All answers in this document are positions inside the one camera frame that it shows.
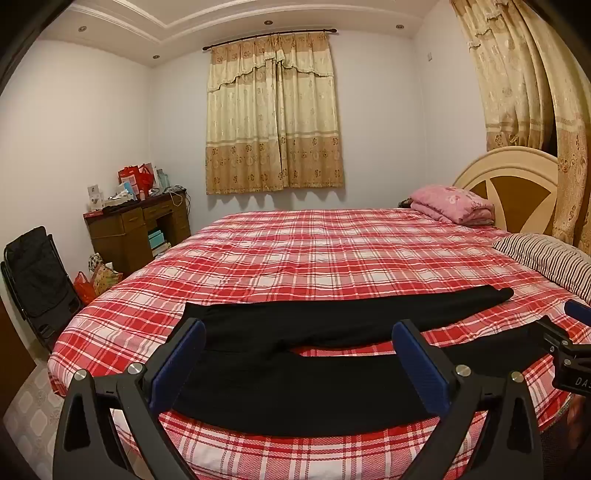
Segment brown wooden panel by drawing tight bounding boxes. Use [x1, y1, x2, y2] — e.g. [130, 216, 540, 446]
[0, 295, 37, 407]

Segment red gift bag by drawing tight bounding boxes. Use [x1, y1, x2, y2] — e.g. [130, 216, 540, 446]
[117, 164, 155, 197]

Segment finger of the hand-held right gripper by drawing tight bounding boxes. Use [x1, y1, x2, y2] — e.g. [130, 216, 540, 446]
[564, 300, 591, 326]

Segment red plastic bag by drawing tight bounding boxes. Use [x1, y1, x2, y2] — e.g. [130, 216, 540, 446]
[73, 271, 98, 305]

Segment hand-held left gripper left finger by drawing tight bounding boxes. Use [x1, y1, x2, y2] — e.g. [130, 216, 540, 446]
[53, 318, 207, 480]

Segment dark curtain rod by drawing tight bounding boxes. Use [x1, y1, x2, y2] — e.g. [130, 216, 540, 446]
[202, 28, 337, 52]

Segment black folding chair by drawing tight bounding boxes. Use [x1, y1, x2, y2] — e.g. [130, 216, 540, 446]
[0, 226, 86, 354]

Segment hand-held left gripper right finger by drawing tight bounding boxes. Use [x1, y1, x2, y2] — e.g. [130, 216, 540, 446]
[392, 319, 543, 480]

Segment pink folded blanket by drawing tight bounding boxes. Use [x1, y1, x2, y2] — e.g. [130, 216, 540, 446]
[410, 185, 496, 227]

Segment beige floral window curtain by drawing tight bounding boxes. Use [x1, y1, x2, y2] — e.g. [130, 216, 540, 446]
[205, 33, 345, 195]

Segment bed with red plaid sheet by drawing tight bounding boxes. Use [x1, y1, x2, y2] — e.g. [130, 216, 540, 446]
[46, 208, 591, 480]

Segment long beige floral curtain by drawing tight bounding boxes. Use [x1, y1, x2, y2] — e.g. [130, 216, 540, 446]
[450, 0, 591, 254]

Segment cream wooden headboard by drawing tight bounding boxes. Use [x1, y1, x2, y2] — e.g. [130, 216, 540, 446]
[452, 147, 573, 245]

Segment striped pillow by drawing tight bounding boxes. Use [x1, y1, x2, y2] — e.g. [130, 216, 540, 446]
[492, 233, 591, 301]

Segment black pants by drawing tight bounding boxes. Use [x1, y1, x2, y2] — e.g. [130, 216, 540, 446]
[159, 286, 561, 437]

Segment brown wooden desk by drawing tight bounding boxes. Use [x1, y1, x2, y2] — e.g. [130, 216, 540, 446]
[83, 191, 192, 278]

